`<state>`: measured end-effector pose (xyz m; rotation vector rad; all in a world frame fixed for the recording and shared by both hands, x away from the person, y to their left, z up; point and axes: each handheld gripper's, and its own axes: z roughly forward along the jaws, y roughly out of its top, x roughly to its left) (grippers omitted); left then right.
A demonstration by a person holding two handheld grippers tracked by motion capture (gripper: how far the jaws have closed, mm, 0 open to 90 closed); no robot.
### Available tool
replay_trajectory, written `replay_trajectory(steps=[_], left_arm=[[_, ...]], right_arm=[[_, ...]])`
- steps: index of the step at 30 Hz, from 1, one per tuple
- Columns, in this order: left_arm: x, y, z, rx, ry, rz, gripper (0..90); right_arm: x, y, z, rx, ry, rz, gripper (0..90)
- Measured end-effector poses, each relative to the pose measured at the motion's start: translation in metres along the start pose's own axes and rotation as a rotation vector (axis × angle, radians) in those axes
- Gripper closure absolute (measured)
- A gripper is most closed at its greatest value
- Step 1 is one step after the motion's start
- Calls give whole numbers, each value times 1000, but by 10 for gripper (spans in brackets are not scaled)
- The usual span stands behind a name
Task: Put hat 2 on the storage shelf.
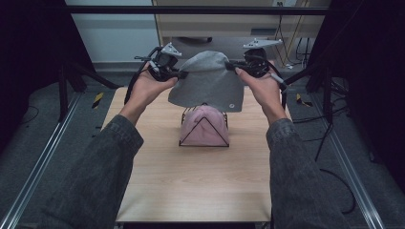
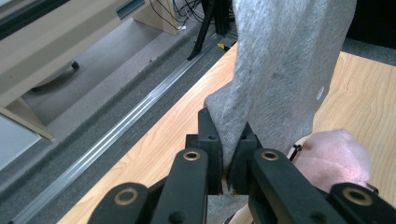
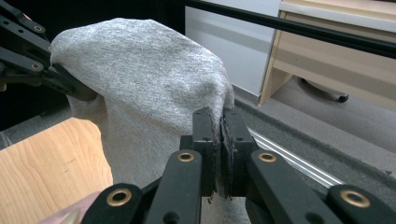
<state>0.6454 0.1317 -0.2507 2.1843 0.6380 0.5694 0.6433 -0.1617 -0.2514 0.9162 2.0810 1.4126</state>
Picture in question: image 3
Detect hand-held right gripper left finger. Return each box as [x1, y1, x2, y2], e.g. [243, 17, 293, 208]
[179, 106, 218, 198]

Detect light wooden desk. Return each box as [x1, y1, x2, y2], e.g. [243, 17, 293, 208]
[259, 0, 396, 112]

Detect white cabinet panel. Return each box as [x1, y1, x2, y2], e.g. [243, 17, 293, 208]
[184, 0, 282, 97]

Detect black chair caster leg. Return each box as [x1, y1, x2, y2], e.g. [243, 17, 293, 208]
[299, 77, 349, 104]

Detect grey cloth garment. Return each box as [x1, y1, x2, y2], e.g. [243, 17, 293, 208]
[49, 17, 250, 224]

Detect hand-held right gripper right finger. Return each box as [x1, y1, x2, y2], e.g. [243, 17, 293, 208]
[220, 107, 260, 199]

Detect aluminium rail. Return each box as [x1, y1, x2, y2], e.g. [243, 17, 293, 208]
[247, 127, 346, 189]

